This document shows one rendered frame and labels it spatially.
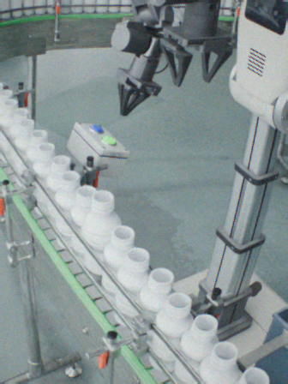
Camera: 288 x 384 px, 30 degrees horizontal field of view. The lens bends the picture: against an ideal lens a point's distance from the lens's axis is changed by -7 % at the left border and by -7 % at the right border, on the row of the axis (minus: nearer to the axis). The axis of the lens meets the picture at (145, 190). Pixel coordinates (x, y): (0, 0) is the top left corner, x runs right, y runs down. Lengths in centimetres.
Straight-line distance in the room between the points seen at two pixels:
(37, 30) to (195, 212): 127
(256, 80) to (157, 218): 158
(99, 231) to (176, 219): 192
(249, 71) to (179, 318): 78
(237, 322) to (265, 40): 106
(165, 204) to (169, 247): 34
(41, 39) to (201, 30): 177
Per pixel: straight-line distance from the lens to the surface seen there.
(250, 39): 140
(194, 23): 86
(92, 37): 262
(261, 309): 212
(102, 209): 95
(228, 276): 177
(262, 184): 158
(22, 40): 254
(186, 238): 276
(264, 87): 139
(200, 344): 82
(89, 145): 126
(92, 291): 106
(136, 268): 89
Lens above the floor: 177
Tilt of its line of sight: 36 degrees down
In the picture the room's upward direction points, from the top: 6 degrees clockwise
